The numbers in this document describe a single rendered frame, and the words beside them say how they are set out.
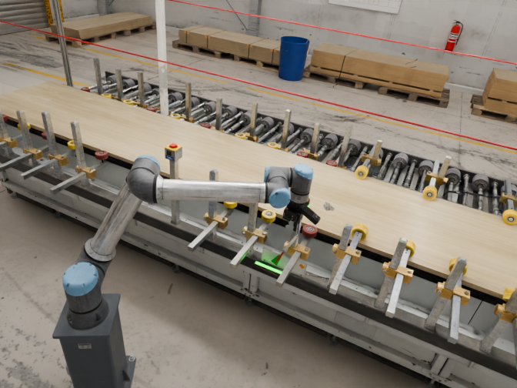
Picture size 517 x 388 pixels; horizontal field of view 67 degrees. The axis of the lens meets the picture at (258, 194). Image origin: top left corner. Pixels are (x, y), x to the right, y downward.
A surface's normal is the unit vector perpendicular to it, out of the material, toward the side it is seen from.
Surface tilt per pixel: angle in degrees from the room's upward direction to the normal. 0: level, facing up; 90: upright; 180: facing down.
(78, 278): 5
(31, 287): 0
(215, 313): 0
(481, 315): 90
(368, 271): 90
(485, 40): 90
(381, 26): 90
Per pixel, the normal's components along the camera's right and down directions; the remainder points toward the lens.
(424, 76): -0.40, 0.47
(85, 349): 0.09, 0.55
